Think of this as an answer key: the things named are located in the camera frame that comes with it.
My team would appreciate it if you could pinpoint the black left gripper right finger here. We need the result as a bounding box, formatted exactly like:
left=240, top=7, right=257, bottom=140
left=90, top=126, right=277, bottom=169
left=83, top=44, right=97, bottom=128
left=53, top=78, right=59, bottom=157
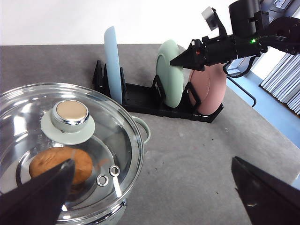
left=232, top=156, right=300, bottom=225

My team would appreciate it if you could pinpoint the brown potato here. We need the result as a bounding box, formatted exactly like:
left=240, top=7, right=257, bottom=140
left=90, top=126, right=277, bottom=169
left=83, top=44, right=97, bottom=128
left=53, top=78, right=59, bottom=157
left=29, top=147, right=93, bottom=185

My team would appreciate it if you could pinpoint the black dish rack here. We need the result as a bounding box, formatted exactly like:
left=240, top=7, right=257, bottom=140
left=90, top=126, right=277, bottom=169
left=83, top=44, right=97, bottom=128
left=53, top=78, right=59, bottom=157
left=92, top=61, right=224, bottom=123

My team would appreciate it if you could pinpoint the green plate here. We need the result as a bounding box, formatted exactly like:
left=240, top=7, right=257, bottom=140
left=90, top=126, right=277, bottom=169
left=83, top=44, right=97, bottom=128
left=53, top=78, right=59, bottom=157
left=157, top=39, right=184, bottom=108

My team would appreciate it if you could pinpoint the glass pot lid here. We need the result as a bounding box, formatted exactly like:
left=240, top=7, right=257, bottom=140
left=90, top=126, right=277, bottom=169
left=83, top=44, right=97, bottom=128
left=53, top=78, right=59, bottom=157
left=0, top=82, right=144, bottom=221

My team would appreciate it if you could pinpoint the green electric steamer pot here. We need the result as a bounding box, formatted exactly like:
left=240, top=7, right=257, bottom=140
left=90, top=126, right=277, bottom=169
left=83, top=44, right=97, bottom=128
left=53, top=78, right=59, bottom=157
left=56, top=117, right=151, bottom=225

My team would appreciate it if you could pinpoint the blue plate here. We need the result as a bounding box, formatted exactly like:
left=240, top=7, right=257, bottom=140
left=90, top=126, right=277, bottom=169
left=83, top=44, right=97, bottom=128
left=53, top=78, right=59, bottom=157
left=104, top=26, right=122, bottom=104

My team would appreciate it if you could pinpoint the pink plate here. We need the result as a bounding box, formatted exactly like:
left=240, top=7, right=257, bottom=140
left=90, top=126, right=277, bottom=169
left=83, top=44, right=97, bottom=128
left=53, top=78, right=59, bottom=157
left=188, top=63, right=227, bottom=115

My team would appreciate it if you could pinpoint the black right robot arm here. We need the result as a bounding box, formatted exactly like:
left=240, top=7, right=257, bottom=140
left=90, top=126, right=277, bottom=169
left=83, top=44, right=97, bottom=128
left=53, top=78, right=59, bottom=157
left=170, top=0, right=300, bottom=71

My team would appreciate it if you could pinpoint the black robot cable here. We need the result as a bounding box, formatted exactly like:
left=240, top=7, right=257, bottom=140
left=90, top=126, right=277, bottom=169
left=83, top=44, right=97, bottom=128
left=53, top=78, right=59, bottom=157
left=223, top=56, right=257, bottom=107

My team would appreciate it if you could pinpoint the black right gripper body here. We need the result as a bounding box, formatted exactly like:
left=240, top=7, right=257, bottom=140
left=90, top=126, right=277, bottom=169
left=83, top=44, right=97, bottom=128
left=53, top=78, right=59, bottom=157
left=202, top=35, right=262, bottom=66

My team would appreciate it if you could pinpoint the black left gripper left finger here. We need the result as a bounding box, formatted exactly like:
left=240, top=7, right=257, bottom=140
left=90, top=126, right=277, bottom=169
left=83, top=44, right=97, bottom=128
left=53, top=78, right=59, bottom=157
left=0, top=159, right=75, bottom=225

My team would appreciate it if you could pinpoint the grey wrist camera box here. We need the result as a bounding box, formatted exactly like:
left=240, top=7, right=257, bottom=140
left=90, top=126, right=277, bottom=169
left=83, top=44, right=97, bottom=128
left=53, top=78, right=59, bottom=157
left=201, top=6, right=218, bottom=31

